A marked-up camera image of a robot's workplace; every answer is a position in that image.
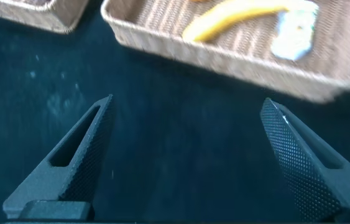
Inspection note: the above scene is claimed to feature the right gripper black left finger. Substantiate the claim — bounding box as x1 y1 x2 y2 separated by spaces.
2 94 116 221

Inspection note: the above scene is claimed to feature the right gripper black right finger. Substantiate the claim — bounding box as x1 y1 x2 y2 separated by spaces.
259 97 350 223

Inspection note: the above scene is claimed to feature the small juice carton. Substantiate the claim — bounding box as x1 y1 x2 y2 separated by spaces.
270 0 320 62

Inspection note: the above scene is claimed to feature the black tablecloth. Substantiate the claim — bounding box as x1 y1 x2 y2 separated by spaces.
0 0 350 223

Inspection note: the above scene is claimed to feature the yellow banana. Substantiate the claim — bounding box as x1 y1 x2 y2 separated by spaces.
182 0 290 44

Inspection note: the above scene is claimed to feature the wicker basket with brown handles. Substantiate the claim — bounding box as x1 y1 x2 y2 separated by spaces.
0 0 90 35
100 0 350 104

